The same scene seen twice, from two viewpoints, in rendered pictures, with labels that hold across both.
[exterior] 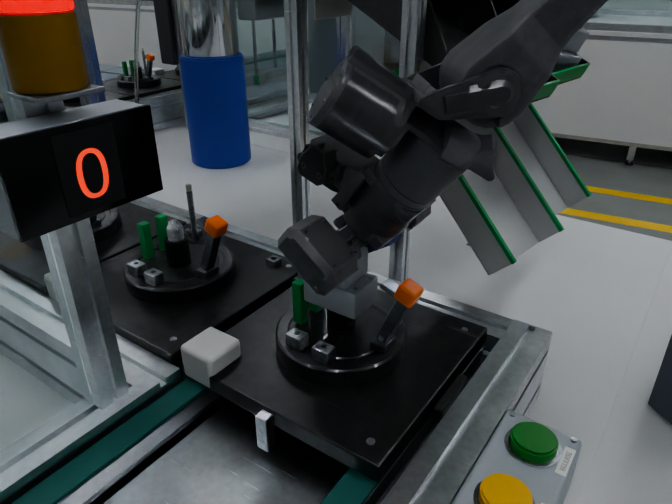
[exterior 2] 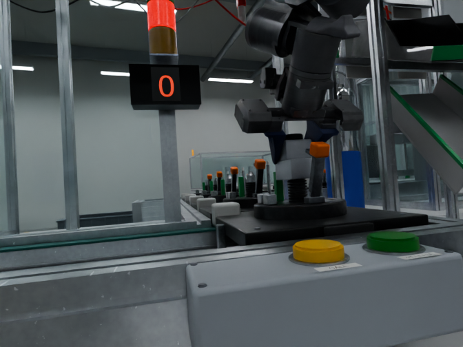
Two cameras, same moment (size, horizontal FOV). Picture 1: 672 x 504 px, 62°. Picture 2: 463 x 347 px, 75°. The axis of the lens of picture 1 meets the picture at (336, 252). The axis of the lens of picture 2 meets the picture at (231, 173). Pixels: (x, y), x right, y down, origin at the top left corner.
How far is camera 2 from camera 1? 0.41 m
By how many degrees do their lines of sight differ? 50
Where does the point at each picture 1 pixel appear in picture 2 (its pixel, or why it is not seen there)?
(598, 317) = not seen: outside the picture
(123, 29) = not seen: hidden behind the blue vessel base
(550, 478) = (386, 258)
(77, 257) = (166, 136)
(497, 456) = (348, 247)
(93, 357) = (165, 190)
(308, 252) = (240, 107)
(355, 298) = (291, 162)
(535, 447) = (383, 237)
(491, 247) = (451, 167)
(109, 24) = not seen: hidden behind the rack
